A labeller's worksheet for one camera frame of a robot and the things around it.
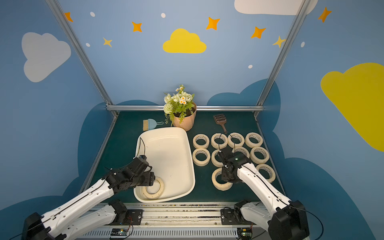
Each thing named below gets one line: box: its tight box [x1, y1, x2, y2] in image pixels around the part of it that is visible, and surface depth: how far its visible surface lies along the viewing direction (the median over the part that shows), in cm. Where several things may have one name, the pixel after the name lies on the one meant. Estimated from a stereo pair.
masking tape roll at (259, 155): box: [249, 146, 270, 165], surface depth 100 cm
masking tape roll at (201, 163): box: [192, 148, 211, 167], surface depth 97 cm
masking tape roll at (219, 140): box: [211, 133, 228, 150], surface depth 106 cm
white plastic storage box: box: [133, 127, 196, 203], surface depth 95 cm
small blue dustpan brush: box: [143, 118, 164, 132], surface depth 117 cm
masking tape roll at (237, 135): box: [227, 132, 245, 148], surface depth 104 cm
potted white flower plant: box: [163, 84, 198, 132], surface depth 90 cm
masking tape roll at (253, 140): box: [245, 132, 264, 149], surface depth 104 cm
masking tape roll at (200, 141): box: [192, 133, 210, 149], surface depth 106 cm
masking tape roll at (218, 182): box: [211, 168, 234, 191], surface depth 80 cm
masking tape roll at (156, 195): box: [142, 177, 164, 199], surface depth 81 cm
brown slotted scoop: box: [213, 113, 228, 134], surface depth 117 cm
